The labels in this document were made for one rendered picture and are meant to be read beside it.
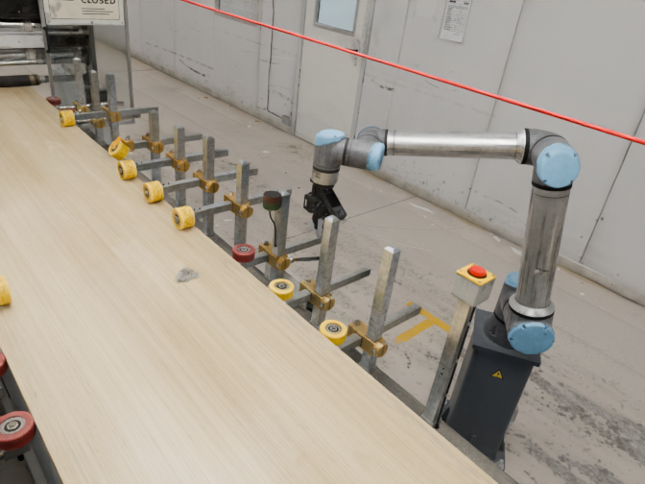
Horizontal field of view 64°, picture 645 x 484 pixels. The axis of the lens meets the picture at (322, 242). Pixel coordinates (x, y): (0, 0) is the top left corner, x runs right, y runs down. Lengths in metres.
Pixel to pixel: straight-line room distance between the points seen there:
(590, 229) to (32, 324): 3.52
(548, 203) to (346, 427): 0.90
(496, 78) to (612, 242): 1.45
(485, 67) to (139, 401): 3.60
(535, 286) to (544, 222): 0.23
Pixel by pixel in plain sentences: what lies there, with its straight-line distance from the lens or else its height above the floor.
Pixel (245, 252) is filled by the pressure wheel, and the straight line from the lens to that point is 1.82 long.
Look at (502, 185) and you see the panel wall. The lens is 4.31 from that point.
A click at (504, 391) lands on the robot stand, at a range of 2.26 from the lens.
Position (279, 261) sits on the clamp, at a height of 0.86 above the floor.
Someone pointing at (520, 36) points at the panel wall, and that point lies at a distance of 4.16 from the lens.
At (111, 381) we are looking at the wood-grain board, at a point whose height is 0.90.
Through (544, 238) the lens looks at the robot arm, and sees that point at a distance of 1.74.
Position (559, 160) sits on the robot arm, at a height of 1.41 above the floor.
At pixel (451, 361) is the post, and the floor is 0.96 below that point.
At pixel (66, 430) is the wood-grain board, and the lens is 1.29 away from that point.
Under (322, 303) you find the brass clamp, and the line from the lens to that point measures 1.72.
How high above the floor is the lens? 1.85
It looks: 30 degrees down
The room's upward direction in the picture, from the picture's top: 8 degrees clockwise
